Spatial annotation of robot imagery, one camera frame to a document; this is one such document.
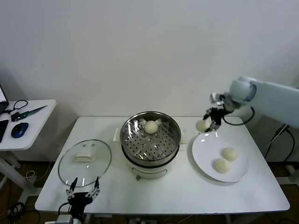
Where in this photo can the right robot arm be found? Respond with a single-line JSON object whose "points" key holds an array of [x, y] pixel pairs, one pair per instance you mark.
{"points": [[275, 100]]}

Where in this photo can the round glass pot lid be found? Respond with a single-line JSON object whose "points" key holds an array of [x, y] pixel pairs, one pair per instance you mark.
{"points": [[84, 156]]}

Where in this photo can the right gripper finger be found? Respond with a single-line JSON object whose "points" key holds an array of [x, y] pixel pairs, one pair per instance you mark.
{"points": [[207, 114], [215, 126]]}

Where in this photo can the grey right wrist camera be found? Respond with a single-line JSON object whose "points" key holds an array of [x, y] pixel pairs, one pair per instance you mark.
{"points": [[216, 98]]}

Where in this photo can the black smartphone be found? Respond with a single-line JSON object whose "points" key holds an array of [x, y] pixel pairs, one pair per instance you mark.
{"points": [[2, 129]]}

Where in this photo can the blue computer mouse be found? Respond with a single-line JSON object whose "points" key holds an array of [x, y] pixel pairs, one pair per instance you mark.
{"points": [[19, 129]]}

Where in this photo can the white oval plate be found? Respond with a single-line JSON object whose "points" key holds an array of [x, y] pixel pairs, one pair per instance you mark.
{"points": [[205, 158]]}

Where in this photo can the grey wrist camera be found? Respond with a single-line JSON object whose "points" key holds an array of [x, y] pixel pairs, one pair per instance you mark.
{"points": [[216, 98], [64, 219]]}

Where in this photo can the computer monitor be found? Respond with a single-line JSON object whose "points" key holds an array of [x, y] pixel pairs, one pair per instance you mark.
{"points": [[2, 102]]}

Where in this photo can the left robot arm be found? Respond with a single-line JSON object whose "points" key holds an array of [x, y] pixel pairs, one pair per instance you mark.
{"points": [[76, 220]]}

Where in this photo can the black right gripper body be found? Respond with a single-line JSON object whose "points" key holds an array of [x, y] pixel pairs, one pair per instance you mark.
{"points": [[217, 115]]}

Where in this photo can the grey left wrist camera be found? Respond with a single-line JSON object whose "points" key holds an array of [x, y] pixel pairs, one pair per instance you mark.
{"points": [[64, 219]]}

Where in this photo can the perforated steel steamer basket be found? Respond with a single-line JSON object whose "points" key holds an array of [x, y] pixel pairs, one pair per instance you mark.
{"points": [[161, 140]]}

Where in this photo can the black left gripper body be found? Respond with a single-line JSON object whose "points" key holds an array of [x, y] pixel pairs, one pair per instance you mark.
{"points": [[78, 203]]}

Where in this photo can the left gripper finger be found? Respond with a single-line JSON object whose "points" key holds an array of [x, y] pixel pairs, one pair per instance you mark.
{"points": [[71, 189], [94, 189]]}

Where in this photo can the white electric cooking pot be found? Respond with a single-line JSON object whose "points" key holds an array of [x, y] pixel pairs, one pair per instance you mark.
{"points": [[149, 171]]}

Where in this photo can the white side table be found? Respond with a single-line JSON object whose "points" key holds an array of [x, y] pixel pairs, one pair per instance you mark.
{"points": [[35, 130]]}

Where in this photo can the white steamed baozi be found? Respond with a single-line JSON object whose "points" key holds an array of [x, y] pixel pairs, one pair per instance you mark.
{"points": [[229, 154], [202, 125], [150, 127], [221, 165]]}

